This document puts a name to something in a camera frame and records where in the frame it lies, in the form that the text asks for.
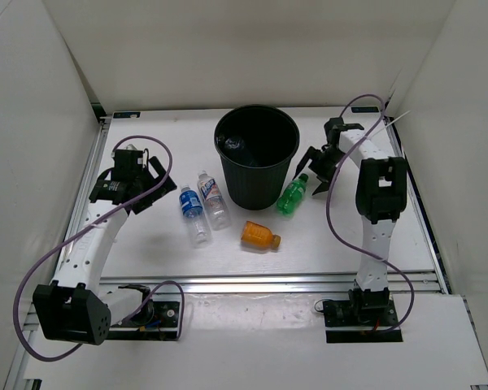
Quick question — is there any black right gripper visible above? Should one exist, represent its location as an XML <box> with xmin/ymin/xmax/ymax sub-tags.
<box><xmin>296</xmin><ymin>146</ymin><xmax>347</xmax><ymax>195</ymax></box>

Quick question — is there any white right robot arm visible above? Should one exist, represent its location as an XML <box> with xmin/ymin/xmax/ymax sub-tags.
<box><xmin>295</xmin><ymin>117</ymin><xmax>407</xmax><ymax>295</ymax></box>

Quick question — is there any aluminium right side rail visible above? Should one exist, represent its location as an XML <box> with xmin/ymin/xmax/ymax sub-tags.
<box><xmin>384</xmin><ymin>116</ymin><xmax>452</xmax><ymax>294</ymax></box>

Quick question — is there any clear unlabelled plastic bottle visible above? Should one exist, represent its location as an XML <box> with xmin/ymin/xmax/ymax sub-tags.
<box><xmin>219</xmin><ymin>136</ymin><xmax>246</xmax><ymax>154</ymax></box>

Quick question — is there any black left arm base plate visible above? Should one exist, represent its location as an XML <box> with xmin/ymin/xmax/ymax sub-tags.
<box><xmin>107</xmin><ymin>301</ymin><xmax>181</xmax><ymax>341</ymax></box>

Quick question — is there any white orange label bottle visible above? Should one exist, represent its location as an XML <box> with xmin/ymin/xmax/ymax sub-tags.
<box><xmin>197</xmin><ymin>171</ymin><xmax>231</xmax><ymax>231</ymax></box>

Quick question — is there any aluminium left side rail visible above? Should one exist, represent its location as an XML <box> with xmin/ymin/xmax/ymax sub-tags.
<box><xmin>91</xmin><ymin>102</ymin><xmax>110</xmax><ymax>160</ymax></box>

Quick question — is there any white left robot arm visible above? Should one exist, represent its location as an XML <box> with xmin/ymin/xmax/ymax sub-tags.
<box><xmin>33</xmin><ymin>146</ymin><xmax>176</xmax><ymax>345</ymax></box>

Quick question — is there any green soda bottle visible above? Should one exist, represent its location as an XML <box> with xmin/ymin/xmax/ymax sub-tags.
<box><xmin>276</xmin><ymin>173</ymin><xmax>308</xmax><ymax>216</ymax></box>

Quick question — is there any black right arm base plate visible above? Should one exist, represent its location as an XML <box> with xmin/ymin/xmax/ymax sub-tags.
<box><xmin>319</xmin><ymin>299</ymin><xmax>403</xmax><ymax>344</ymax></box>

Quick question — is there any black plastic waste bin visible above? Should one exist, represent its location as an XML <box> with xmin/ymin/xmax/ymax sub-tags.
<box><xmin>214</xmin><ymin>105</ymin><xmax>300</xmax><ymax>210</ymax></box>

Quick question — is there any blue label water bottle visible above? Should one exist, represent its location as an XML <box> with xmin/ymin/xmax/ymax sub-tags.
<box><xmin>179</xmin><ymin>185</ymin><xmax>211</xmax><ymax>248</ymax></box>

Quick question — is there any orange juice bottle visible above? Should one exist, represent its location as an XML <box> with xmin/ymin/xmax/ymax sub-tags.
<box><xmin>241</xmin><ymin>221</ymin><xmax>281</xmax><ymax>252</ymax></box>

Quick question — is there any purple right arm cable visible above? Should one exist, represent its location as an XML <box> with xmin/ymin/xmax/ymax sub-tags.
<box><xmin>325</xmin><ymin>93</ymin><xmax>416</xmax><ymax>336</ymax></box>

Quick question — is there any aluminium front table rail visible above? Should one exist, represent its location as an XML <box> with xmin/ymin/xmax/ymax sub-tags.
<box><xmin>99</xmin><ymin>272</ymin><xmax>447</xmax><ymax>294</ymax></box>

